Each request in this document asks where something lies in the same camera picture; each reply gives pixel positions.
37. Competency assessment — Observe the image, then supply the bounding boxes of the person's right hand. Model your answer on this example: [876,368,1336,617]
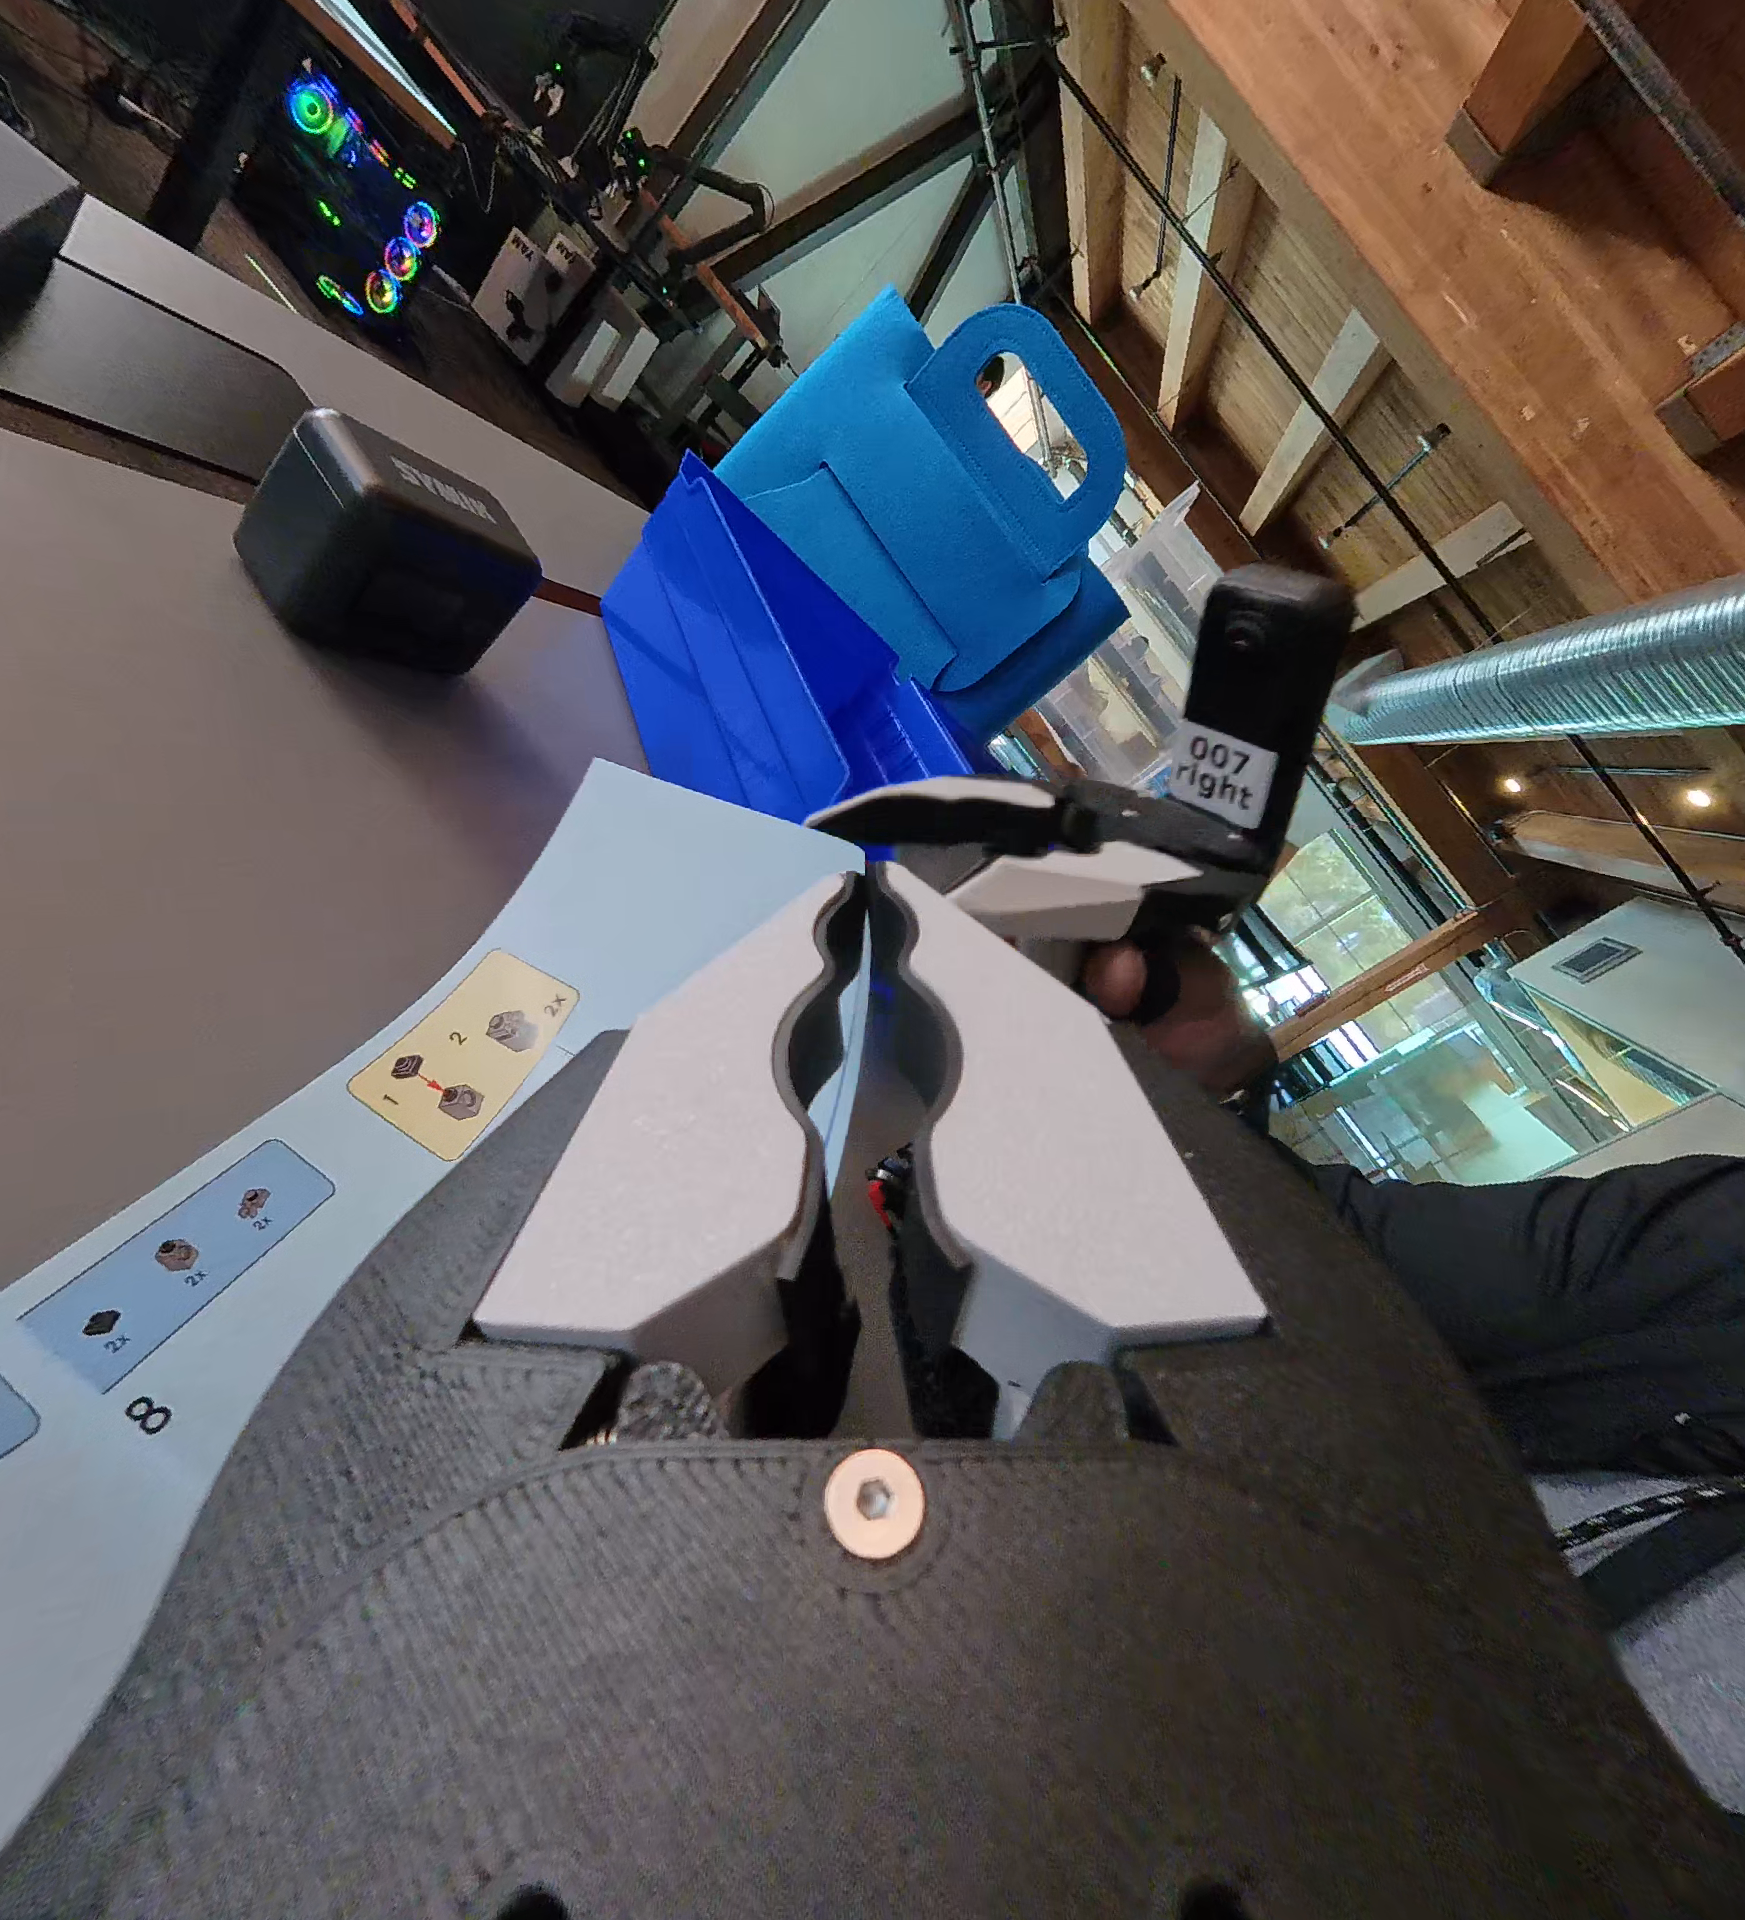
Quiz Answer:
[1082,946,1282,1098]

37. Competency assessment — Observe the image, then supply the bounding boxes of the silver spiral air duct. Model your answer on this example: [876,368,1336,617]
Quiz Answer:
[1328,548,1745,749]

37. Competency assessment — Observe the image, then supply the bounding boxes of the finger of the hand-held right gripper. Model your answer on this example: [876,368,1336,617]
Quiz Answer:
[806,777,1071,867]
[946,843,1205,944]

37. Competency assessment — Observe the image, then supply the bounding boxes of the building instruction booklet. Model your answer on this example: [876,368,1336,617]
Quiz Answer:
[0,759,888,1863]

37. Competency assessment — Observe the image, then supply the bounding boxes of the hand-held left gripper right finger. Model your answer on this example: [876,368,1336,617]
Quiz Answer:
[872,867,1271,1433]

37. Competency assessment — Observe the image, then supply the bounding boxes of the small black cube case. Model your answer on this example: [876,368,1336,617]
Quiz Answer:
[232,409,544,677]

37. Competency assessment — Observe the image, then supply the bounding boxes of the grey desk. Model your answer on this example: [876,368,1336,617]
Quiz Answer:
[0,396,693,1299]

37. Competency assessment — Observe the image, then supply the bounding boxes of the person's grey sweatshirt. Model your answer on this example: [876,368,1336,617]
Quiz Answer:
[1540,1469,1745,1893]

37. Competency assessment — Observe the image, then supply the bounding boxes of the adjoining grey table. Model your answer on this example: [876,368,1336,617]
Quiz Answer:
[0,195,649,520]

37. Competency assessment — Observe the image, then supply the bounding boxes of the clear plastic drawer unit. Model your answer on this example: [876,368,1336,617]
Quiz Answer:
[1022,487,1223,789]

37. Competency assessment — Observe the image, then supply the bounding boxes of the blue felt bag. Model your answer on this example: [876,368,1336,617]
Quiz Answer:
[721,285,1131,739]

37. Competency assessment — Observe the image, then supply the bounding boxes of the black white lanyard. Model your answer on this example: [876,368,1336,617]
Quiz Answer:
[1553,1461,1745,1554]

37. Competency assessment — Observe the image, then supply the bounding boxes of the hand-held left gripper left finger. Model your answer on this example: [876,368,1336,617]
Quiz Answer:
[471,874,866,1428]

